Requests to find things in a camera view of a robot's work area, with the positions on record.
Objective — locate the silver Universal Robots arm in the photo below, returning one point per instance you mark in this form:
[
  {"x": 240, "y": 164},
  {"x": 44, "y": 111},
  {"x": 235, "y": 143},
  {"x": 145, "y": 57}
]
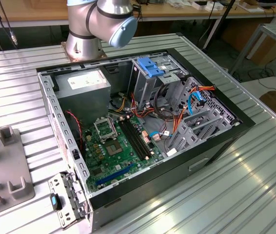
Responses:
[{"x": 84, "y": 24}]

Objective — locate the metal disk bay cage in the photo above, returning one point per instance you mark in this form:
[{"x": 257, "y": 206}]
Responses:
[{"x": 201, "y": 131}]

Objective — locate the black RAM slot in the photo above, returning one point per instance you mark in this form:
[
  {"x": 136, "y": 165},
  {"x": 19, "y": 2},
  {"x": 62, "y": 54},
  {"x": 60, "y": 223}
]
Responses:
[
  {"x": 137, "y": 139},
  {"x": 134, "y": 139},
  {"x": 131, "y": 139},
  {"x": 140, "y": 139}
]

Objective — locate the metal optical drive cage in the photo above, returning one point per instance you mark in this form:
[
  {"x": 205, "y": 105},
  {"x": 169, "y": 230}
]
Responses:
[{"x": 143, "y": 85}]

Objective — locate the green motherboard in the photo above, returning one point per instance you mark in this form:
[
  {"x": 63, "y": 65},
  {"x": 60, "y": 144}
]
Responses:
[{"x": 125, "y": 151}]

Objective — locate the CPU socket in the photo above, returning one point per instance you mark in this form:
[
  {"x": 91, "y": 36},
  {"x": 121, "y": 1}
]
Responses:
[{"x": 113, "y": 148}]

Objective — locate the blue plastic drive latch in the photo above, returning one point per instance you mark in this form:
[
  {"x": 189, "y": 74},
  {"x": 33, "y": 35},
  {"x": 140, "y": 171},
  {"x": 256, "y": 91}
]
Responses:
[{"x": 150, "y": 68}]

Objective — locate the grey power supply unit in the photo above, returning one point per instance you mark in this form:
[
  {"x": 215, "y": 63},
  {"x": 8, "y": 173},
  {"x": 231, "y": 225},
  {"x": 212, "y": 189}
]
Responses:
[{"x": 84, "y": 100}]

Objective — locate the blue expansion slot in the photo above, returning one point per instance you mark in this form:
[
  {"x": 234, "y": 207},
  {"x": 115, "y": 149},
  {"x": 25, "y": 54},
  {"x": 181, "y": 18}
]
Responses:
[{"x": 114, "y": 175}]

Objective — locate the open black PC case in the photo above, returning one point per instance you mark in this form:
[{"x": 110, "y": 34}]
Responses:
[{"x": 152, "y": 185}]

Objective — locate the black tripod pole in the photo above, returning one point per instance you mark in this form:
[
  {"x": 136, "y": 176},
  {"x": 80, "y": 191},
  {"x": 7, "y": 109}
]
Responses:
[{"x": 208, "y": 42}]

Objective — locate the wooden desk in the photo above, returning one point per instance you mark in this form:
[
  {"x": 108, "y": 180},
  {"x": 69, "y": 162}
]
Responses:
[
  {"x": 18, "y": 12},
  {"x": 177, "y": 11}
]

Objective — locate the black latch with blue tab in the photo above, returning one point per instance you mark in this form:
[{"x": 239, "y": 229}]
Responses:
[{"x": 53, "y": 201}]

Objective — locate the white box on desk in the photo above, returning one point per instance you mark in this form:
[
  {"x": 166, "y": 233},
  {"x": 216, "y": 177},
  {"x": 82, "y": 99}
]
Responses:
[{"x": 208, "y": 6}]

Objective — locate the grey parts rack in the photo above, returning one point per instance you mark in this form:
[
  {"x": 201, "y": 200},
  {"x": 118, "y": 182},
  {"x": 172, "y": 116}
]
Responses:
[{"x": 6, "y": 165}]

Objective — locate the brown arm base plate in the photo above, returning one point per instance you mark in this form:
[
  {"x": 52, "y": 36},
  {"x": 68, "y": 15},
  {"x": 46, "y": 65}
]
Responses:
[{"x": 63, "y": 46}]

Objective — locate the metal rear bracket plate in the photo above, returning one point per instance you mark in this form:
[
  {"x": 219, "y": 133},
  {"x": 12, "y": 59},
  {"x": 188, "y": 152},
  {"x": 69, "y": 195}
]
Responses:
[{"x": 55, "y": 181}]

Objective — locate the metal frame table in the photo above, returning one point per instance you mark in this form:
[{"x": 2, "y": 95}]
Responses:
[{"x": 274, "y": 28}]

